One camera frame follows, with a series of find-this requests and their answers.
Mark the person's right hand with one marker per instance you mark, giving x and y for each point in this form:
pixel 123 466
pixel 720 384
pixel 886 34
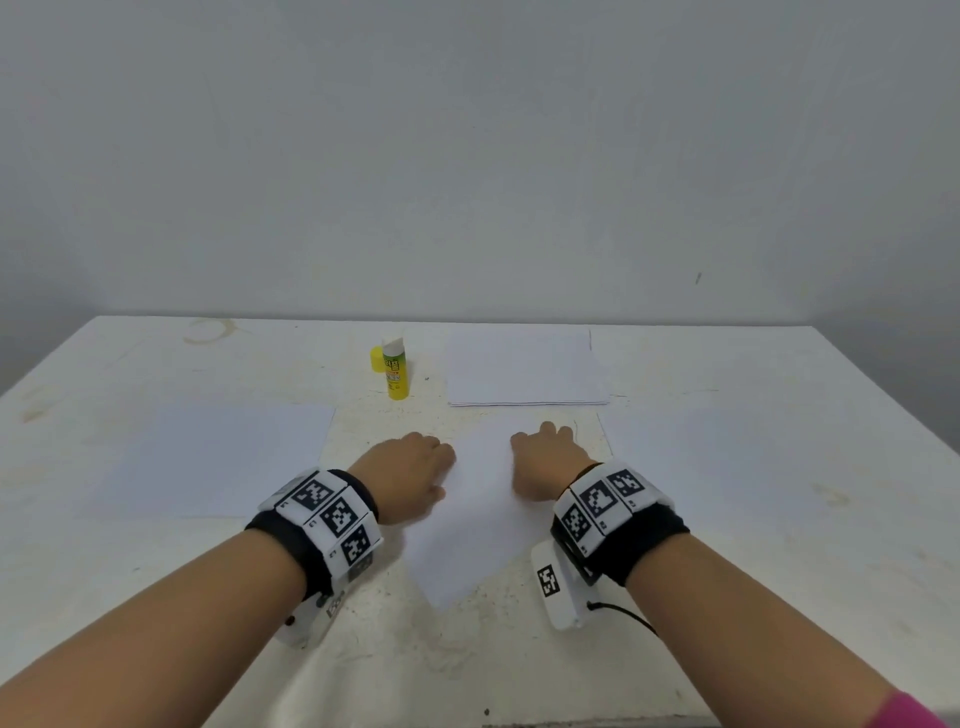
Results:
pixel 552 458

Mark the person's left hand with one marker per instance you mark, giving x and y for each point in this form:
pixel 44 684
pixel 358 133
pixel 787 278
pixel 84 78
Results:
pixel 402 477

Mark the glued white paper sheet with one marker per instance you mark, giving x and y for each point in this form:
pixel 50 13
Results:
pixel 480 533
pixel 525 368

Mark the yellow glue stick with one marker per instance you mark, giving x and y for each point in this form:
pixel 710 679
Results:
pixel 396 371

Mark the yellow glue cap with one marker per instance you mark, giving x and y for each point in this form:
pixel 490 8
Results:
pixel 378 359

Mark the stack of white paper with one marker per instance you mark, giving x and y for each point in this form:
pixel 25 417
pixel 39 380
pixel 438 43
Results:
pixel 735 462
pixel 203 458

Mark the person's left forearm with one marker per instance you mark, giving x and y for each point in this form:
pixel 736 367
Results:
pixel 143 645

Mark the person's right forearm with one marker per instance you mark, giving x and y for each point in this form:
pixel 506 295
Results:
pixel 765 645

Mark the black marker wristband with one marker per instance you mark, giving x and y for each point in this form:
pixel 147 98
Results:
pixel 318 528
pixel 615 518

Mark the pink sleeve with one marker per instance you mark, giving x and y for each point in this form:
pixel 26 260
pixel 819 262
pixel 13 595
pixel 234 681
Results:
pixel 908 710

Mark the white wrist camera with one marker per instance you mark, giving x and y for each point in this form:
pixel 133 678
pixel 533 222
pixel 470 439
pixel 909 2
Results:
pixel 315 615
pixel 558 585

